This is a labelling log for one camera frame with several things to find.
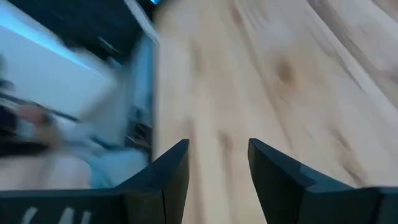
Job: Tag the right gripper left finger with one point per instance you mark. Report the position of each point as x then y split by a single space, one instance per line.
164 193

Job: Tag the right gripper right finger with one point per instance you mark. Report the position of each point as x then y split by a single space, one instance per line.
286 193

